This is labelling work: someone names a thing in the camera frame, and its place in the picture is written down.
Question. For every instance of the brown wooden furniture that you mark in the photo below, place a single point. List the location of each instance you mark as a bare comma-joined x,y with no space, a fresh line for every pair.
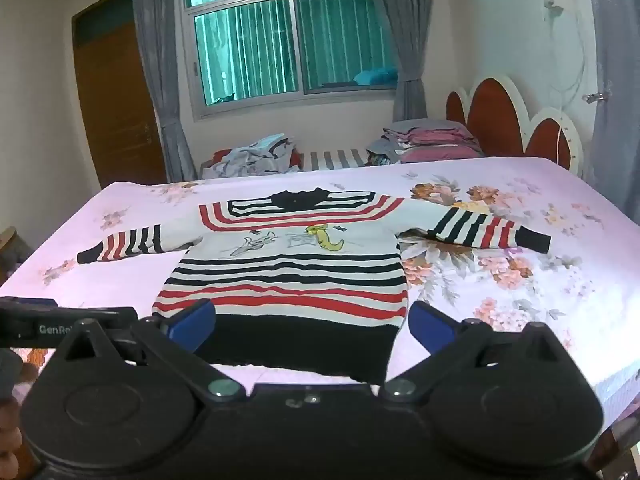
10,250

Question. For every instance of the brown wooden door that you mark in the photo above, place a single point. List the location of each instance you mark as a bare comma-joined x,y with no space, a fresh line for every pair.
117,110

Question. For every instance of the grey curtain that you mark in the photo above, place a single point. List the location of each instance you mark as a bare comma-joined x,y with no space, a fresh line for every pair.
160,85
407,35

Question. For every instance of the grey hanging net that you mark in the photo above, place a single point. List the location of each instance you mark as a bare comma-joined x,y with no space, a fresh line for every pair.
617,85

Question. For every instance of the sliding window with teal blinds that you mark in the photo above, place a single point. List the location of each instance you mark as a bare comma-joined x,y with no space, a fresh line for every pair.
285,40

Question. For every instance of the scalloped red headboard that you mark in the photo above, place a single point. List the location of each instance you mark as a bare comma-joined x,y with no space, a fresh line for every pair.
492,110

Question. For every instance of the metal wall hook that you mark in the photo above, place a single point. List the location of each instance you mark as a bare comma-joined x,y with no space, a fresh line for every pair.
597,97

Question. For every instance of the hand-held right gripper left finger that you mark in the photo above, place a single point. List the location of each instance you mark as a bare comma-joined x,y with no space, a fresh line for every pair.
192,322

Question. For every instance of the stack of folded pink clothes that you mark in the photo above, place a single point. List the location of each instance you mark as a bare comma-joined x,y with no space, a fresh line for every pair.
430,142

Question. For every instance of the teal cloth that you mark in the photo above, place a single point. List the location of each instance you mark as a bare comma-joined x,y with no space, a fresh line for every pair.
375,76

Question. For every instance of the pink floral bed sheet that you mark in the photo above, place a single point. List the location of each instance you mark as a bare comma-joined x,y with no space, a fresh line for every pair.
550,285

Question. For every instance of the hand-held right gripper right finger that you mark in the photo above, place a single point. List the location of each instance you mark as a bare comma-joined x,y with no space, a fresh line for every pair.
430,327

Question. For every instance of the white wall socket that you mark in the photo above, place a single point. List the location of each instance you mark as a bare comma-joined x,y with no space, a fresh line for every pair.
552,2

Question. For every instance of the striped knit sweater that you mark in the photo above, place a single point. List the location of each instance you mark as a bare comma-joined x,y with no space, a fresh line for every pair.
285,280

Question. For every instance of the striped white grey pillow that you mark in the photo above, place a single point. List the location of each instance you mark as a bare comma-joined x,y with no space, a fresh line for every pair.
335,160

